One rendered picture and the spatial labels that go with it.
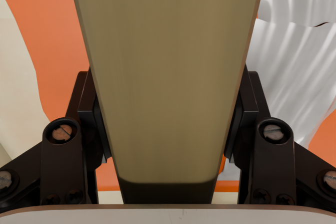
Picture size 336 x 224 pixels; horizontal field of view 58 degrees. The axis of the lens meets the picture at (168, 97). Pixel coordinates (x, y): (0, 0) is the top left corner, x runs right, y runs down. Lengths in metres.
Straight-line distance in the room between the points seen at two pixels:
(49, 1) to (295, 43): 0.13
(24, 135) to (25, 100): 0.04
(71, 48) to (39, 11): 0.03
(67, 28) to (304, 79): 0.15
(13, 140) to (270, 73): 0.20
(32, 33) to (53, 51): 0.02
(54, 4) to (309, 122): 0.19
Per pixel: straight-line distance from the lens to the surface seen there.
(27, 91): 0.23
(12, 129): 0.27
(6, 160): 0.30
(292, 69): 0.20
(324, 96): 0.23
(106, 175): 0.30
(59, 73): 0.21
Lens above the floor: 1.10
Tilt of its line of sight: 43 degrees down
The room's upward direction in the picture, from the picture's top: 180 degrees clockwise
